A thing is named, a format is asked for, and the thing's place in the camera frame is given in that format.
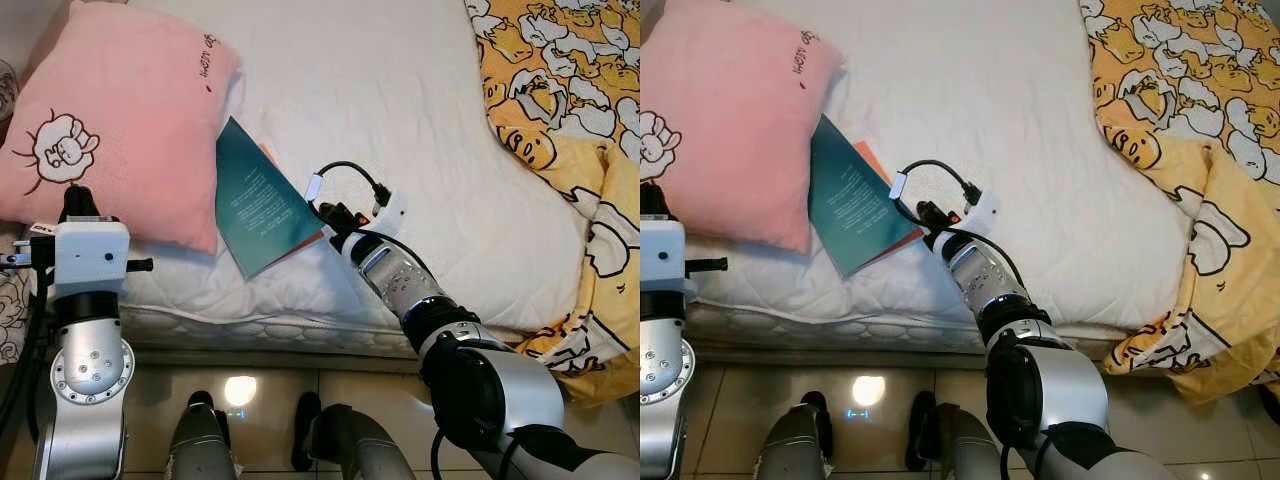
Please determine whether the paperback book with teal back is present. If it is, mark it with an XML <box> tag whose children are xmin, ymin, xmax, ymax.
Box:
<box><xmin>808</xmin><ymin>113</ymin><xmax>926</xmax><ymax>279</ymax></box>
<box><xmin>215</xmin><ymin>115</ymin><xmax>331</xmax><ymax>281</ymax></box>

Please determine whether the pink cartoon sheep pillow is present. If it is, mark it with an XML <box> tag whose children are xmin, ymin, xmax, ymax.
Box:
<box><xmin>0</xmin><ymin>0</ymin><xmax>243</xmax><ymax>256</ymax></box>
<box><xmin>640</xmin><ymin>0</ymin><xmax>846</xmax><ymax>254</ymax></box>

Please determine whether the yellow cartoon egg print blanket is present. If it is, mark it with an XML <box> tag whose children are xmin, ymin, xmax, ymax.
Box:
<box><xmin>1078</xmin><ymin>0</ymin><xmax>1280</xmax><ymax>406</ymax></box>
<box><xmin>463</xmin><ymin>0</ymin><xmax>641</xmax><ymax>406</ymax></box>

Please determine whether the grey floral patterned fabric cover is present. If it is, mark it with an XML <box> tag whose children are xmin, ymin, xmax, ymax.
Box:
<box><xmin>0</xmin><ymin>60</ymin><xmax>36</xmax><ymax>366</ymax></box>

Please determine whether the white quilted mattress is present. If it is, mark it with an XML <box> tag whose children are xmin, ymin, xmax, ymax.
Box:
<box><xmin>20</xmin><ymin>0</ymin><xmax>591</xmax><ymax>356</ymax></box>
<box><xmin>680</xmin><ymin>0</ymin><xmax>1201</xmax><ymax>356</ymax></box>

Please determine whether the grey left robot leg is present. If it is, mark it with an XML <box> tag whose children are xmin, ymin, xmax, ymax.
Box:
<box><xmin>765</xmin><ymin>390</ymin><xmax>836</xmax><ymax>480</ymax></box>
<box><xmin>165</xmin><ymin>390</ymin><xmax>236</xmax><ymax>480</ymax></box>

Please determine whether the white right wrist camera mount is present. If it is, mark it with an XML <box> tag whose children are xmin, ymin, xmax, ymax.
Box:
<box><xmin>965</xmin><ymin>190</ymin><xmax>1001</xmax><ymax>233</ymax></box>
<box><xmin>370</xmin><ymin>190</ymin><xmax>409</xmax><ymax>233</ymax></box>

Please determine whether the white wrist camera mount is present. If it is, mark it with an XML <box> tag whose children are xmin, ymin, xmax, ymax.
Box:
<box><xmin>53</xmin><ymin>220</ymin><xmax>131</xmax><ymax>301</ymax></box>
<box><xmin>640</xmin><ymin>218</ymin><xmax>689</xmax><ymax>301</ymax></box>
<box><xmin>965</xmin><ymin>190</ymin><xmax>1001</xmax><ymax>233</ymax></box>
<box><xmin>370</xmin><ymin>190</ymin><xmax>409</xmax><ymax>233</ymax></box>

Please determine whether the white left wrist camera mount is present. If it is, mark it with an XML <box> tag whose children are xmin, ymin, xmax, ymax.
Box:
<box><xmin>53</xmin><ymin>220</ymin><xmax>131</xmax><ymax>301</ymax></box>
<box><xmin>640</xmin><ymin>218</ymin><xmax>689</xmax><ymax>301</ymax></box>

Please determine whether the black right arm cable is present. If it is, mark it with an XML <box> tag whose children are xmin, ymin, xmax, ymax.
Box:
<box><xmin>890</xmin><ymin>160</ymin><xmax>1031</xmax><ymax>293</ymax></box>
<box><xmin>305</xmin><ymin>160</ymin><xmax>441</xmax><ymax>293</ymax></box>

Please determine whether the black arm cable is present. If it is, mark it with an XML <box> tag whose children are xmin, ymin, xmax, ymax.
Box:
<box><xmin>0</xmin><ymin>225</ymin><xmax>56</xmax><ymax>441</ymax></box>
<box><xmin>890</xmin><ymin>160</ymin><xmax>1031</xmax><ymax>293</ymax></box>
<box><xmin>305</xmin><ymin>160</ymin><xmax>441</xmax><ymax>293</ymax></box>

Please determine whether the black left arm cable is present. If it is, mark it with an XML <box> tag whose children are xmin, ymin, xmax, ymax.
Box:
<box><xmin>0</xmin><ymin>225</ymin><xmax>56</xmax><ymax>441</ymax></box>

